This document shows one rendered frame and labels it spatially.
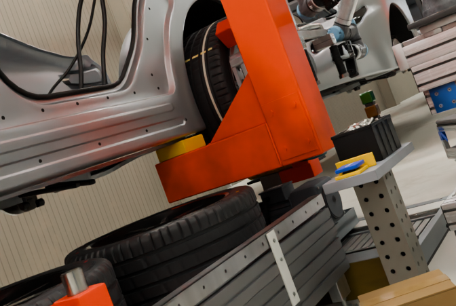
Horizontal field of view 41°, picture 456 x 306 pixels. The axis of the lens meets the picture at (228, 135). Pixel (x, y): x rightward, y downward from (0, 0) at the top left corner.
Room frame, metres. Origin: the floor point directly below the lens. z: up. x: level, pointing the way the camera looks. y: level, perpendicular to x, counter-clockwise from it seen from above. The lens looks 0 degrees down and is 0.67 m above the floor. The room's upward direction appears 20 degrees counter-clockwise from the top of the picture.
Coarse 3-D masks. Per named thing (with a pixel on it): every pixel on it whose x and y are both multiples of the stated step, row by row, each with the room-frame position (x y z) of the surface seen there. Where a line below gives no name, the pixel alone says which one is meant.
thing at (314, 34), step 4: (300, 32) 2.43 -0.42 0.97; (304, 32) 2.46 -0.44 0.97; (308, 32) 2.50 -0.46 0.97; (312, 32) 2.54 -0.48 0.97; (316, 32) 2.57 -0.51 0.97; (320, 32) 2.61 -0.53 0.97; (324, 32) 2.65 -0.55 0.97; (304, 36) 2.45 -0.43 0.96; (308, 36) 2.49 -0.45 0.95; (312, 36) 2.52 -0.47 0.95; (316, 36) 2.56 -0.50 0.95; (320, 36) 2.61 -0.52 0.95
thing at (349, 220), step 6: (348, 210) 2.87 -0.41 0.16; (354, 210) 2.86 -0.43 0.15; (348, 216) 2.78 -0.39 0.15; (354, 216) 2.84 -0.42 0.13; (342, 222) 2.71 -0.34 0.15; (348, 222) 2.76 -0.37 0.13; (354, 222) 2.82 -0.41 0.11; (336, 228) 2.64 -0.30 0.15; (342, 228) 2.69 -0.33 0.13; (348, 228) 2.74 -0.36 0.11; (342, 234) 2.67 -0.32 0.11
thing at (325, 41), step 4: (324, 36) 2.62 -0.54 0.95; (328, 36) 2.61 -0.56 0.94; (332, 36) 2.63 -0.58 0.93; (316, 40) 2.65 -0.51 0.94; (320, 40) 2.64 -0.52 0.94; (324, 40) 2.63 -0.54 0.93; (328, 40) 2.62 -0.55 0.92; (332, 40) 2.62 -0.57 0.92; (316, 44) 2.65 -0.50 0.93; (320, 44) 2.64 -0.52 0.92; (324, 44) 2.63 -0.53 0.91; (328, 44) 2.62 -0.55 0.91; (332, 44) 2.62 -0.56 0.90; (316, 48) 2.65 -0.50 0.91; (320, 48) 2.64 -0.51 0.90; (324, 48) 2.67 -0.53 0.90
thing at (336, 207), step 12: (312, 180) 2.36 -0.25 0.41; (324, 180) 2.32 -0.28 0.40; (264, 192) 2.38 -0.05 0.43; (276, 192) 2.36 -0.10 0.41; (288, 192) 2.38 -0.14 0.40; (300, 192) 2.26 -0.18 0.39; (312, 192) 2.24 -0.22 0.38; (336, 192) 2.33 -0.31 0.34; (264, 204) 2.35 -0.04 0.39; (276, 204) 2.37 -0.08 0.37; (288, 204) 2.34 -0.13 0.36; (336, 204) 2.30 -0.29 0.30; (264, 216) 2.39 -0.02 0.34; (276, 216) 2.36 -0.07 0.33; (336, 216) 2.27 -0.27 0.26
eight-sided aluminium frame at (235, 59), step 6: (234, 48) 2.44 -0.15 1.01; (234, 54) 2.41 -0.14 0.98; (240, 54) 2.38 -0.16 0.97; (234, 60) 2.39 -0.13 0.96; (240, 60) 2.38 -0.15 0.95; (234, 66) 2.40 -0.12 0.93; (240, 66) 2.40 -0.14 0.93; (234, 72) 2.40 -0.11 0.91; (240, 72) 2.42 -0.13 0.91; (246, 72) 2.38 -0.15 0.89; (240, 78) 2.40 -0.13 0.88; (240, 84) 2.40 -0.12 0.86
